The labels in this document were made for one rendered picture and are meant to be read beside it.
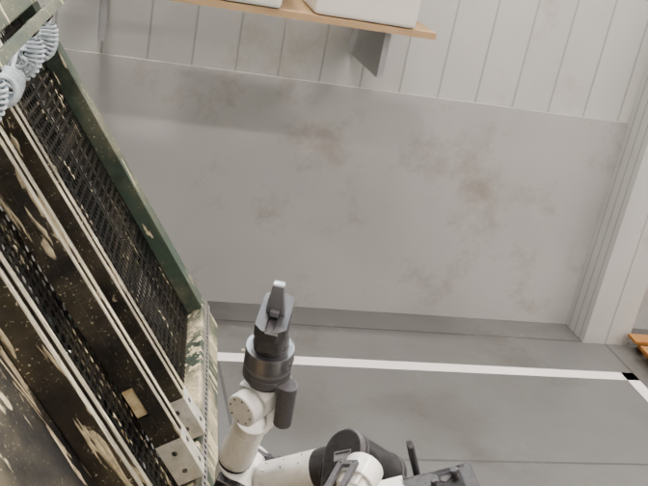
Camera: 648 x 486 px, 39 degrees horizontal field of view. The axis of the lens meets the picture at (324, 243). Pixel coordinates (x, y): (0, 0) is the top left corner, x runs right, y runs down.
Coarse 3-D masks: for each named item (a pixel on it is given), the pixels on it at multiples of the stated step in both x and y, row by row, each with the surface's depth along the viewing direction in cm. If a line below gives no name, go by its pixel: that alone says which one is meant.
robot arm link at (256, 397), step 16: (240, 384) 169; (256, 384) 164; (272, 384) 164; (288, 384) 166; (240, 400) 166; (256, 400) 166; (272, 400) 168; (288, 400) 165; (240, 416) 167; (256, 416) 166; (288, 416) 168
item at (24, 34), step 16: (64, 0) 208; (48, 16) 188; (16, 32) 168; (32, 32) 172; (0, 48) 154; (16, 48) 158; (0, 64) 147; (16, 64) 189; (16, 80) 168; (16, 96) 166; (0, 112) 152
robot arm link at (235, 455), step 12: (228, 444) 179; (240, 444) 176; (252, 444) 176; (228, 456) 180; (240, 456) 179; (252, 456) 180; (216, 468) 185; (228, 468) 181; (240, 468) 181; (252, 468) 185; (216, 480) 181; (228, 480) 182; (240, 480) 182; (252, 480) 184
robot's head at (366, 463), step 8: (352, 456) 152; (360, 456) 151; (368, 456) 151; (360, 464) 150; (368, 464) 150; (376, 464) 151; (344, 472) 149; (360, 472) 148; (368, 472) 149; (376, 472) 150; (352, 480) 147; (360, 480) 147; (368, 480) 148; (376, 480) 150
